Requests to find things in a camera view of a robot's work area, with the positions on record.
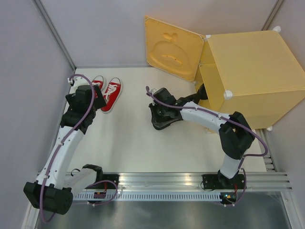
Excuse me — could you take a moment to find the black patent loafer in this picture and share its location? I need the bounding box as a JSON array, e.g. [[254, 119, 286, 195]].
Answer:
[[185, 84, 208, 104], [149, 103, 183, 130]]

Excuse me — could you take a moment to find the red canvas sneaker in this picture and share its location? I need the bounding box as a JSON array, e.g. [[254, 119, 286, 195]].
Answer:
[[91, 75, 106, 92], [101, 77, 122, 113]]

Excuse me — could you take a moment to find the yellow cabinet door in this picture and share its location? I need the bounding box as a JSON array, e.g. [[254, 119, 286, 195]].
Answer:
[[144, 16, 205, 82]]

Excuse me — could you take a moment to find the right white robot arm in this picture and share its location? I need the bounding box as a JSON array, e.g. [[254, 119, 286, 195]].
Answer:
[[149, 88, 254, 189]]

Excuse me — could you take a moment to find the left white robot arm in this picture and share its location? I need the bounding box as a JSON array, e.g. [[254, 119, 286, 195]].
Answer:
[[23, 85, 106, 215]]

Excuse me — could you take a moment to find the yellow plastic shoe cabinet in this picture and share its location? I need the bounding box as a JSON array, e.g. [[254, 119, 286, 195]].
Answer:
[[195, 30, 305, 129]]

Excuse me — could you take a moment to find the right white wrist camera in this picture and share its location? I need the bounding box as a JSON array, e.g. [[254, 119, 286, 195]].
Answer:
[[149, 88, 158, 95]]

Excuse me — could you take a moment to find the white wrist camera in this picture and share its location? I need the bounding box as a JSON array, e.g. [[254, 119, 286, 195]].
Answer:
[[149, 88, 158, 95], [67, 77, 76, 87]]

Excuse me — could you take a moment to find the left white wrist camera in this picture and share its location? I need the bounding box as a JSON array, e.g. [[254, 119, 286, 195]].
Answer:
[[67, 77, 76, 87]]

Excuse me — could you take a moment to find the aluminium mounting rail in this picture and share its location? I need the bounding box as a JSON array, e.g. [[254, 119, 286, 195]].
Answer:
[[35, 172, 294, 192]]

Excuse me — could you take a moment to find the white slotted cable duct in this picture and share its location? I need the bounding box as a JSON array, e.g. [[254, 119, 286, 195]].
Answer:
[[73, 191, 221, 202]]

